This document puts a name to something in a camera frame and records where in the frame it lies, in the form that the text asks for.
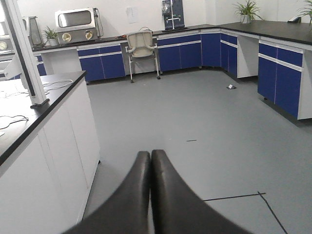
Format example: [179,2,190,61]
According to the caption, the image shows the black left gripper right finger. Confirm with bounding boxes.
[151,149,248,234]

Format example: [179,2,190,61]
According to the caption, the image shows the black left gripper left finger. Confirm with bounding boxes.
[65,151,151,234]

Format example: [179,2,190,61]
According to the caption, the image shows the white island bench cabinet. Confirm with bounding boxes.
[0,71,100,234]

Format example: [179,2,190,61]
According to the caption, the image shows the small object on floor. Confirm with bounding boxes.
[227,84,236,90]

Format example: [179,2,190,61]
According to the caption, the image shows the beige rolling chair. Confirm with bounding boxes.
[125,26,160,83]

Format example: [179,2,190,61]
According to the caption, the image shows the potted plant beside glove box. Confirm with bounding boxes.
[42,26,59,46]

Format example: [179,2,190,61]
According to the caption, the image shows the steel glove box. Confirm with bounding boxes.
[55,8,103,44]

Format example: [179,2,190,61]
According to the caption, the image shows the potted spider plant white pot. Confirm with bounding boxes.
[234,0,263,23]

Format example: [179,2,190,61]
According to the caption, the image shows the green plant far right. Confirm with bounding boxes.
[298,0,312,25]

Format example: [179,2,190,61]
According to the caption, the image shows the white cable on bench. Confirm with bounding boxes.
[0,79,74,98]

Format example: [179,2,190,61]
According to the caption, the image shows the blue lab wall cabinets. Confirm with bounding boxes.
[34,20,312,119]

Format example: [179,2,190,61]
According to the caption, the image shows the white fume hood post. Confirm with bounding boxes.
[0,0,49,109]

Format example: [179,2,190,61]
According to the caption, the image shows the paper sheet on wall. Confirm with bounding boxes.
[126,7,139,24]

